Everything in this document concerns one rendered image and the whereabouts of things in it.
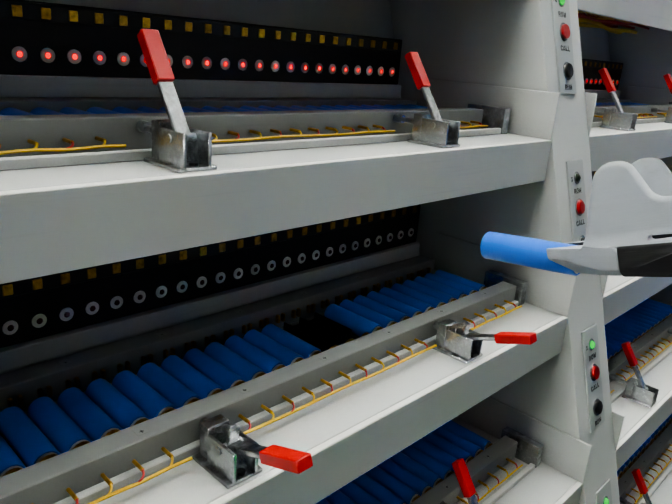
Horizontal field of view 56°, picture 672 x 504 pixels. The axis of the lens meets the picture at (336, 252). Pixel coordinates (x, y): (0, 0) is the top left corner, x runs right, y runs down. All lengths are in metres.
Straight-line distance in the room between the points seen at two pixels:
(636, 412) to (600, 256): 0.66
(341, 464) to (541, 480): 0.37
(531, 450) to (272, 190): 0.51
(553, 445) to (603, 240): 0.48
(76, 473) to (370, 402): 0.22
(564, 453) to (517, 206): 0.29
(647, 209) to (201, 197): 0.25
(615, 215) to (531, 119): 0.39
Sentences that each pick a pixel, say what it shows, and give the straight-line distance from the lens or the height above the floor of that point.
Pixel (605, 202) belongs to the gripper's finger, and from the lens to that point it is 0.36.
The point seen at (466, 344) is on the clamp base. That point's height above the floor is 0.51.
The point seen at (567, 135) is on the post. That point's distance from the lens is 0.77.
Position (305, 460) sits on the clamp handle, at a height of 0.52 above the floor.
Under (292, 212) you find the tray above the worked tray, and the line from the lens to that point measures 0.43.
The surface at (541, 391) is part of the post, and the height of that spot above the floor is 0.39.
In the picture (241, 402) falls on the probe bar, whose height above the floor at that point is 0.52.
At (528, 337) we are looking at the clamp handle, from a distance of 0.56.
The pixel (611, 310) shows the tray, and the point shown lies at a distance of 0.88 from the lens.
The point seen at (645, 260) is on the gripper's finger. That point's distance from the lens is 0.35.
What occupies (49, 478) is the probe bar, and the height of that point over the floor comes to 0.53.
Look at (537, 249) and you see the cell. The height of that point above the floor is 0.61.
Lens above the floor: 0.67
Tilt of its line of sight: 6 degrees down
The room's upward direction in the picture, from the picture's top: 8 degrees counter-clockwise
